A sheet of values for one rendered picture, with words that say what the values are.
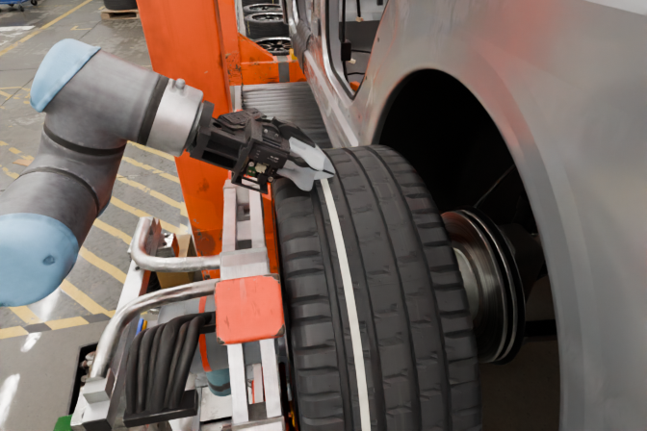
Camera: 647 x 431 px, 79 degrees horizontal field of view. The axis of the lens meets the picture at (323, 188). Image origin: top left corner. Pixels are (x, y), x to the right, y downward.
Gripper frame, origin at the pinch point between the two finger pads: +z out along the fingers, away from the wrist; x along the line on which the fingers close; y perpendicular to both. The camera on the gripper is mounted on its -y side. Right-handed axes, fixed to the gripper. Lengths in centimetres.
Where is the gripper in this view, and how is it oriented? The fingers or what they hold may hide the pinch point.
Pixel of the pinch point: (325, 168)
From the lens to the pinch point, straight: 60.7
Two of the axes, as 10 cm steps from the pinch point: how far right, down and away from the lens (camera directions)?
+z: 8.6, 3.1, 4.0
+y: 1.8, 5.5, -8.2
